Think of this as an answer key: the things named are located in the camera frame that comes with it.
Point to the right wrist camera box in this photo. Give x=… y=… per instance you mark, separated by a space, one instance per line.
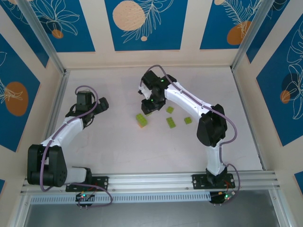
x=145 y=92

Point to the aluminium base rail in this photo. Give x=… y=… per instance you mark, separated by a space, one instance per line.
x=151 y=179

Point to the small green lego brick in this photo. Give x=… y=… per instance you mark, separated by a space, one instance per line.
x=188 y=120
x=170 y=109

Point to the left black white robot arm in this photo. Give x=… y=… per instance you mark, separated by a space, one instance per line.
x=45 y=165

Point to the orange lego brick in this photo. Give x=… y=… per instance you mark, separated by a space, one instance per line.
x=143 y=126

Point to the blue floral wall panel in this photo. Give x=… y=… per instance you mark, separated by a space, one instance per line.
x=2 y=186
x=279 y=26
x=71 y=28
x=165 y=28
x=299 y=180
x=14 y=71
x=213 y=23
x=272 y=106
x=23 y=35

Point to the aluminium side rail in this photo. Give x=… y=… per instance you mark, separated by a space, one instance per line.
x=55 y=118
x=241 y=94

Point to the black controller board with LED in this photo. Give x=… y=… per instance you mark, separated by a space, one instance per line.
x=216 y=198
x=79 y=199

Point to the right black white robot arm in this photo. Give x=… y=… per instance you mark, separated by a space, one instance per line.
x=210 y=127

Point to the aluminium frame post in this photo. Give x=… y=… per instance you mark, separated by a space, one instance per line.
x=44 y=35
x=251 y=35

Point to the grey metal sheet panel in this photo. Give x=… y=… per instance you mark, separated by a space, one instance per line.
x=151 y=215

